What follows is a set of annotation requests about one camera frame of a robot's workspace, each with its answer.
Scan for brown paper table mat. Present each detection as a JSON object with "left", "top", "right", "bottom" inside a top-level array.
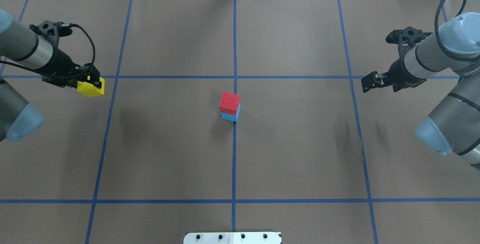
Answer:
[{"left": 1, "top": 0, "right": 479, "bottom": 244}]

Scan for yellow cube block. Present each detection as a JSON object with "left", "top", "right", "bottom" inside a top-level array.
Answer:
[{"left": 76, "top": 77, "right": 105, "bottom": 98}]

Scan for blue cube block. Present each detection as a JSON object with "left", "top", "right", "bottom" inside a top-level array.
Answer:
[{"left": 220, "top": 103, "right": 241, "bottom": 122}]

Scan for red cube block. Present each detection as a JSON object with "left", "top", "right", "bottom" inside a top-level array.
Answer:
[{"left": 219, "top": 92, "right": 241, "bottom": 116}]

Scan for white camera pole base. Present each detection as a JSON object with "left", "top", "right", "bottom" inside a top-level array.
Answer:
[{"left": 183, "top": 232, "right": 282, "bottom": 244}]

